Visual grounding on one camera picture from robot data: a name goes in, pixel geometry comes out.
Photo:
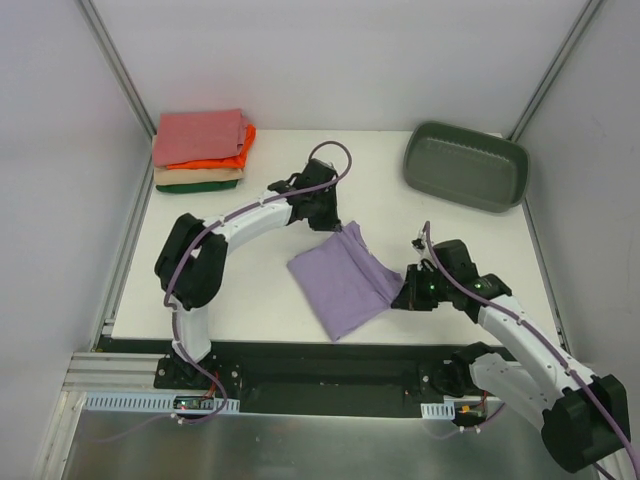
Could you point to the grey plastic bin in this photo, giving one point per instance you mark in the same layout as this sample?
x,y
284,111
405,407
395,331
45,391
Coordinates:
x,y
467,167

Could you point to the white cable duct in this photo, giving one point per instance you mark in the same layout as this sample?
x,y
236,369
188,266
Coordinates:
x,y
438,411
159,403

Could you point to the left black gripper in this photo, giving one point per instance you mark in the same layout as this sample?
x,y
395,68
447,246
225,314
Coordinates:
x,y
325,215

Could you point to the left aluminium frame post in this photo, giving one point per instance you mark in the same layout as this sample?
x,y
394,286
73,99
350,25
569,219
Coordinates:
x,y
108,48

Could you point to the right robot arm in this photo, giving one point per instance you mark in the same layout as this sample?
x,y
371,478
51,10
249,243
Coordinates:
x,y
582,417

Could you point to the beige folded t-shirt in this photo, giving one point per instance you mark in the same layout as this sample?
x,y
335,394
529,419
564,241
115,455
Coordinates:
x,y
166,177

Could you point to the right white cable duct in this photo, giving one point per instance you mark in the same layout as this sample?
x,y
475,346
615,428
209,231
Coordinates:
x,y
438,411

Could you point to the pink folded t-shirt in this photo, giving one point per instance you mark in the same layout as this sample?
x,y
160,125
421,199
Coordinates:
x,y
183,133

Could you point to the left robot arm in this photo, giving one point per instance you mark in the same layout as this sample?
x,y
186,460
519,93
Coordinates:
x,y
192,261

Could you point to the orange folded t-shirt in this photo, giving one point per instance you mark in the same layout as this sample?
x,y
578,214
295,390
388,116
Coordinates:
x,y
208,160

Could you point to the green folded t-shirt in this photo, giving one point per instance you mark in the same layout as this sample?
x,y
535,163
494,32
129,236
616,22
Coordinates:
x,y
204,187

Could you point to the right aluminium frame post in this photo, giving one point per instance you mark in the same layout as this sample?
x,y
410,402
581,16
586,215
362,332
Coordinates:
x,y
580,26

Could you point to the purple t-shirt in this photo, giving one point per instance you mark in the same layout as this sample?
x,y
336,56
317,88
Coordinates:
x,y
344,283

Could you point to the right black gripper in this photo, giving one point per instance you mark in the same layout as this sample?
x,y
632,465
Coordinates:
x,y
409,292

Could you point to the aluminium frame post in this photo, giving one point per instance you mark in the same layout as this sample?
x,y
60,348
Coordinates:
x,y
108,48
580,26

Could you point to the left white cable duct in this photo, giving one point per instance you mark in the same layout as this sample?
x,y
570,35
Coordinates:
x,y
159,403

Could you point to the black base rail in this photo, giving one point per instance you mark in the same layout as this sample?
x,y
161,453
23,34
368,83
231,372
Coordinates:
x,y
386,381

